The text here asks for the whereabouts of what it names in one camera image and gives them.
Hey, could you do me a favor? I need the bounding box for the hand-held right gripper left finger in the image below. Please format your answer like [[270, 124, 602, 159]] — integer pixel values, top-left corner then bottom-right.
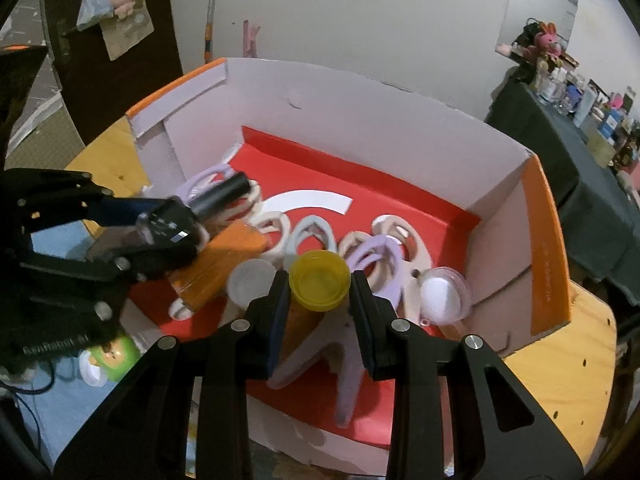
[[52, 270, 292, 480]]

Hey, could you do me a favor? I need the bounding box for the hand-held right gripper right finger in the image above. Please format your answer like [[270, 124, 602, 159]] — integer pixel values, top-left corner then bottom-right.
[[349, 270, 586, 480]]

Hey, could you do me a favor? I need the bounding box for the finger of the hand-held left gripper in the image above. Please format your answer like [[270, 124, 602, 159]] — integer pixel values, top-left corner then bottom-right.
[[0, 169, 174, 234], [19, 239, 199, 284]]

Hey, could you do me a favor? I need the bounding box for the yellow plastic jar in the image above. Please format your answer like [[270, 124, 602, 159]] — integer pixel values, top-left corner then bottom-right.
[[289, 251, 352, 331]]

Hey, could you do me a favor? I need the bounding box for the black cylinder with label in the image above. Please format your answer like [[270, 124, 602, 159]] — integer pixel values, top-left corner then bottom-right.
[[137, 172, 251, 248]]

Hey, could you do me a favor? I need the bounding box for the orange and white cardboard box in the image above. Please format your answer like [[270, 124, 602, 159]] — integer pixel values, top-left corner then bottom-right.
[[125, 57, 571, 476]]

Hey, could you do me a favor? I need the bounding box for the clear round container, white ball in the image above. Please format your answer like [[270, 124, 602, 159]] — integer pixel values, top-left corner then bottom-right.
[[416, 266, 473, 328]]

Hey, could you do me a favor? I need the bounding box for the white plastic bottle cap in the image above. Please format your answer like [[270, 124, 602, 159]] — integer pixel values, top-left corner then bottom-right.
[[227, 259, 277, 321], [80, 362, 108, 388]]

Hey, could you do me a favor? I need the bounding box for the orange tube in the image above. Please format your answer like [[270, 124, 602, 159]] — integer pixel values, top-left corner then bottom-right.
[[170, 222, 268, 311]]

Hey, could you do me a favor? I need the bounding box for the green and yellow toy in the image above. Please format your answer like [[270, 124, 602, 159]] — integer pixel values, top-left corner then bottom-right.
[[80, 335, 143, 386]]

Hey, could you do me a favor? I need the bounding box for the blue fluffy mat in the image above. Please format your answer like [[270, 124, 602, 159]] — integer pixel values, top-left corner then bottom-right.
[[15, 355, 201, 480]]

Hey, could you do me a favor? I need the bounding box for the dark wooden door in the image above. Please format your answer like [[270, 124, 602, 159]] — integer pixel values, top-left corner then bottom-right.
[[42, 0, 183, 133]]

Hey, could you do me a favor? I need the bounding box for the black angular device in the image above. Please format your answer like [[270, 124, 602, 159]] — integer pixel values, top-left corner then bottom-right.
[[0, 45, 48, 161]]

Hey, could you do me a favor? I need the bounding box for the brown paper bag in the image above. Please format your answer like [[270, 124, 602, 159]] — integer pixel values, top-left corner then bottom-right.
[[100, 7, 153, 61]]

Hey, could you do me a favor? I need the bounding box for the clear plastic bag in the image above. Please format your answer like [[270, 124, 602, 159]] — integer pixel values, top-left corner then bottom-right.
[[76, 0, 118, 32]]

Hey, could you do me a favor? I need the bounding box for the orange and white pole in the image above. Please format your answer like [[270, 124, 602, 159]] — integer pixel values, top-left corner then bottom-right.
[[202, 0, 222, 63]]

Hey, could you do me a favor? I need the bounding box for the side table with dark cloth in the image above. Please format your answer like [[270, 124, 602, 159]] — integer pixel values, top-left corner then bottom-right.
[[485, 67, 640, 281]]

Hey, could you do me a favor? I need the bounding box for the row of bottles and boxes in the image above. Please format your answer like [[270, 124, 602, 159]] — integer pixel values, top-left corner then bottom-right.
[[520, 50, 640, 171]]

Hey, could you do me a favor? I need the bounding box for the pink bunny plush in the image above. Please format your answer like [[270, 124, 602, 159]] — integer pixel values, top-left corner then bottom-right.
[[532, 22, 563, 58]]

